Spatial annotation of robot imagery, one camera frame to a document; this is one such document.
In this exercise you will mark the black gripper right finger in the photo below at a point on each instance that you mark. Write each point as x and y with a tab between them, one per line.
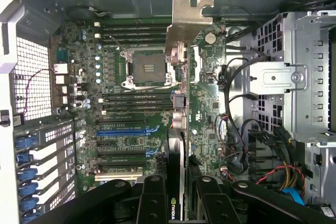
218	203

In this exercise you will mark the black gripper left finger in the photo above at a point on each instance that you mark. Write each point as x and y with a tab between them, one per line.
153	200

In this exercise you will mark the white expansion slot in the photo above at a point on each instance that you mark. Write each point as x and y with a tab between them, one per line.
118	176

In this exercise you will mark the long black expansion slot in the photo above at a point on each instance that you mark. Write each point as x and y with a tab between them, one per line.
120	153
122	164
120	121

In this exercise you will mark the short black expansion slot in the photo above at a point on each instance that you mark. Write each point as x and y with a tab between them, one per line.
103	144

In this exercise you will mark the blue expansion slot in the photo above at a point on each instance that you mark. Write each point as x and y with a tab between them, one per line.
120	132

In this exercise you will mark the black RAM slot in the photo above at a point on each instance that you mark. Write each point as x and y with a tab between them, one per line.
131	26
136	100
136	95
131	31
131	37
136	105
136	42
136	109

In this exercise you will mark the green motherboard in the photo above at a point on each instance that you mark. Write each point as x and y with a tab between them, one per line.
210	98

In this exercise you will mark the blue card retention clip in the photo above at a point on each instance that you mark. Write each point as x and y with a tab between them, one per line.
31	216
26	142
29	190
29	203
27	175
25	159

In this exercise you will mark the silver socket cover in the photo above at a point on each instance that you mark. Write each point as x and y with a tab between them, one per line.
170	75

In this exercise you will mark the CPU socket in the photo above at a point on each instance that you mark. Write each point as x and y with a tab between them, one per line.
148	68

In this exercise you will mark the perforated silver disk bay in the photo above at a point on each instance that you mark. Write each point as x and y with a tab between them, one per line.
302	77

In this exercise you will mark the rear port block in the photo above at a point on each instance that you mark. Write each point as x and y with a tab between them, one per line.
60	77

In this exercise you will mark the thin locking lever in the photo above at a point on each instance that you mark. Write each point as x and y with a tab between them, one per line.
118	43

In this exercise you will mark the silver coin cell battery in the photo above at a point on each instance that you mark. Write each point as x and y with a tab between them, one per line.
210	38

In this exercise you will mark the open grey PC case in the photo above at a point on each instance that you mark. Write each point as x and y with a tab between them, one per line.
131	1

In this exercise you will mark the black round case speaker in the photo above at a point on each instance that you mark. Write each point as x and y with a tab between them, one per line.
78	12

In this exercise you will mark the small black intrusion switch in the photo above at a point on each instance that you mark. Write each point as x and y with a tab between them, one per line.
19	120

